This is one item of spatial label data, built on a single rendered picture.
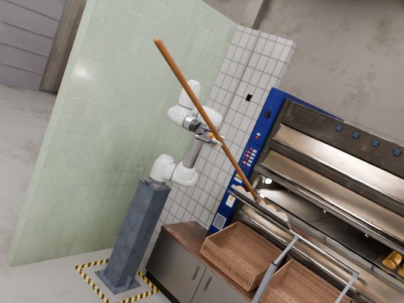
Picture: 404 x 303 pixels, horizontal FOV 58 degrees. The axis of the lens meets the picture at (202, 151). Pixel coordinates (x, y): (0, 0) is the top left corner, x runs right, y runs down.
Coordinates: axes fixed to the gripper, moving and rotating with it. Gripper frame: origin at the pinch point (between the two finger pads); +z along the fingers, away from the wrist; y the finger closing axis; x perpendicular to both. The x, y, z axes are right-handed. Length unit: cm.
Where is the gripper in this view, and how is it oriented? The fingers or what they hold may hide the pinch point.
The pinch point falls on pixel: (219, 139)
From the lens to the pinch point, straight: 207.4
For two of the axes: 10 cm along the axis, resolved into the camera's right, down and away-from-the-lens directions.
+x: -3.5, -4.6, -8.1
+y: -6.1, 7.7, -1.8
